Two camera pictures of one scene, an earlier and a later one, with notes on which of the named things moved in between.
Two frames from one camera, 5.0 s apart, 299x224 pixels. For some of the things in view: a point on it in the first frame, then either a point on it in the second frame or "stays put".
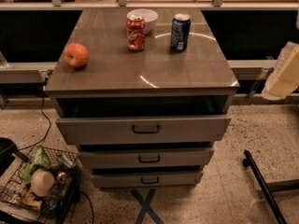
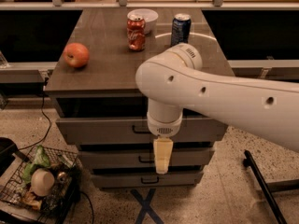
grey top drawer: x=142 y=129 stays put
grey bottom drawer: x=148 y=180 stays put
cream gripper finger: x=284 y=77 -> x=163 y=147
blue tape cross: x=146 y=206 stays put
